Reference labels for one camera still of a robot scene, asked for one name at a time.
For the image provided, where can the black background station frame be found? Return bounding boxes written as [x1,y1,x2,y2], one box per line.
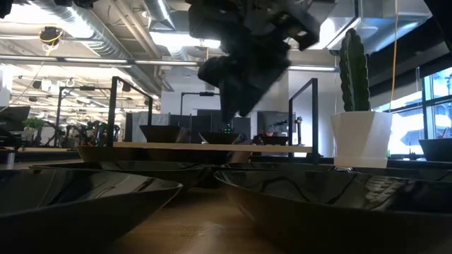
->
[54,85,111,145]
[179,91,227,144]

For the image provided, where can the black bin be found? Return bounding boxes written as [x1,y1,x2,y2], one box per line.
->
[418,138,452,163]

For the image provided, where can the dark window frame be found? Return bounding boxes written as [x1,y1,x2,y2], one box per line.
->
[416,66,452,140]

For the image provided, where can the dark partition panels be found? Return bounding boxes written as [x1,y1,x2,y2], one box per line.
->
[168,109,252,144]

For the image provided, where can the silver spiral air duct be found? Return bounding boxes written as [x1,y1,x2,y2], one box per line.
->
[31,0,163,96]

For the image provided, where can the yellow black cable reel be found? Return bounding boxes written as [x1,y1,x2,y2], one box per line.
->
[38,25,64,46]

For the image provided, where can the wooden shelf with black frame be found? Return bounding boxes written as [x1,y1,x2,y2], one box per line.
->
[107,75,321,162]

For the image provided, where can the white faceted plant pot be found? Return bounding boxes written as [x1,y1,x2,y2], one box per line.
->
[331,111,393,169]

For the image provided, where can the green office plant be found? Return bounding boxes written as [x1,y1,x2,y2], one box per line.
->
[23,117,46,134]

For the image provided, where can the black wavy square mini plate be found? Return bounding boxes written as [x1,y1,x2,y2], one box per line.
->
[139,124,189,143]

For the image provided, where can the black leaf-shaped mini plate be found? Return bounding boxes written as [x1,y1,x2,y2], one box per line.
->
[30,160,210,190]
[0,169,184,254]
[214,170,452,254]
[198,132,244,145]
[218,160,336,173]

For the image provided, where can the green cactus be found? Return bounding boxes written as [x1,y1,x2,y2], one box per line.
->
[338,28,371,113]

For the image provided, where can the person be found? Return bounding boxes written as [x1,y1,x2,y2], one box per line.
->
[252,130,282,145]

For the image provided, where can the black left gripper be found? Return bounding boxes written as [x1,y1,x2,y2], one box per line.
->
[197,35,292,123]

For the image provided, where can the dark computer monitor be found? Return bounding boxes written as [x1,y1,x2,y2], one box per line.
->
[0,105,31,134]

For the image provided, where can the silver rectangular air duct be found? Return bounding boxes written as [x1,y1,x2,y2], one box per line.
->
[317,0,434,50]

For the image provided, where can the linear ceiling light fixture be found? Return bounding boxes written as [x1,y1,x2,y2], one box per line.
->
[0,54,336,72]

